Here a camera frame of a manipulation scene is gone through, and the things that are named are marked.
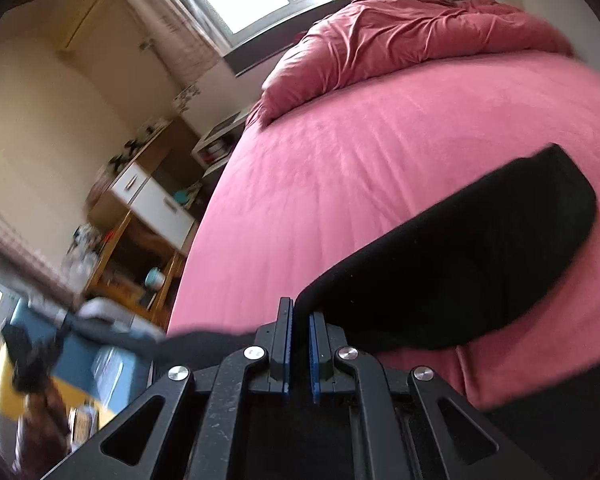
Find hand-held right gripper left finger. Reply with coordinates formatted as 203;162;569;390
40;297;294;480

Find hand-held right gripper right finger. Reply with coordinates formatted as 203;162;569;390
309;312;552;480

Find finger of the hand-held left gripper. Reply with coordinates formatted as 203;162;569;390
70;305;167;357

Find black pants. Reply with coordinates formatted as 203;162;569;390
165;144;597;361

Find person's left forearm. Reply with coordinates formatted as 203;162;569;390
15;385;73;471

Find beige patterned curtain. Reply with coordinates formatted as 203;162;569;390
0;195;81;306
100;0;226;86

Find wooden desk with white drawers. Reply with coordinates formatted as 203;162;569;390
85;117;206;321

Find pink bed sheet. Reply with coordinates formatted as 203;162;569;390
167;52;600;411

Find white bedside shelf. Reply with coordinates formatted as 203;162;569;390
192;110;253;176

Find flower-patterned white shade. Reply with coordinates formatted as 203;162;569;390
172;85;201;111

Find pink duvet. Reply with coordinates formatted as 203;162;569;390
247;0;576;128

